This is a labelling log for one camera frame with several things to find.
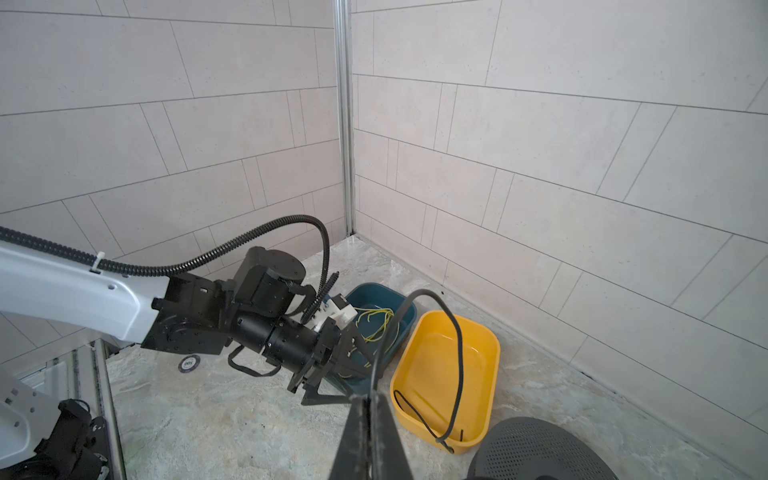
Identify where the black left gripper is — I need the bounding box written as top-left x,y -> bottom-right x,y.
230,302 -> 374,406

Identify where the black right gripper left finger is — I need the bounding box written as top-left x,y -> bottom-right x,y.
329,395 -> 370,480

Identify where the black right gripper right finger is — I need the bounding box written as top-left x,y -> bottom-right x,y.
371,393 -> 413,480

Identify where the black long cable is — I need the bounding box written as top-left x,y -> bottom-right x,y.
368,288 -> 467,455

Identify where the grey perforated cable spool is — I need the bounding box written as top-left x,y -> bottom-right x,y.
467,417 -> 616,479

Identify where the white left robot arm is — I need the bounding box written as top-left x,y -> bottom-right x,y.
1,215 -> 376,479

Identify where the teal plastic bin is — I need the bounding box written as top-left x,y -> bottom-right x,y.
345,282 -> 417,369

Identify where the yellow plastic bin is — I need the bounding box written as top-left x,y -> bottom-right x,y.
390,310 -> 501,455

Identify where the aluminium corner profile left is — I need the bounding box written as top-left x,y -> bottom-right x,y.
334,0 -> 355,236

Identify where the yellow thin cable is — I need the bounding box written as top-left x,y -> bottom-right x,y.
335,305 -> 400,379

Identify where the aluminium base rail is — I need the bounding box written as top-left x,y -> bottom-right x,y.
3,340 -> 127,479

